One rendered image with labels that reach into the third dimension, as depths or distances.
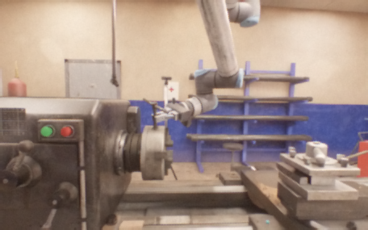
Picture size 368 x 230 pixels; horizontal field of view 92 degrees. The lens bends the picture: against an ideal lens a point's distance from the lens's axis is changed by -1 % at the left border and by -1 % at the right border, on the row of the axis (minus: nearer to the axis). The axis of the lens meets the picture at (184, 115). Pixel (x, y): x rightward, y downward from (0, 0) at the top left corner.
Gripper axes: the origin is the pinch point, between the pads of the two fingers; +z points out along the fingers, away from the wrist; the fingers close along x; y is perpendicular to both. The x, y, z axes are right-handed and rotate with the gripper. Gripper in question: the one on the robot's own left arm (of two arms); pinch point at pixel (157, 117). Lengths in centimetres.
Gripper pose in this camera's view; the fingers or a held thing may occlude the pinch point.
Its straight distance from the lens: 79.2
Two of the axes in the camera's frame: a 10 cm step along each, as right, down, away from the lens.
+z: -8.0, 2.5, -5.4
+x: 6.0, 3.4, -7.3
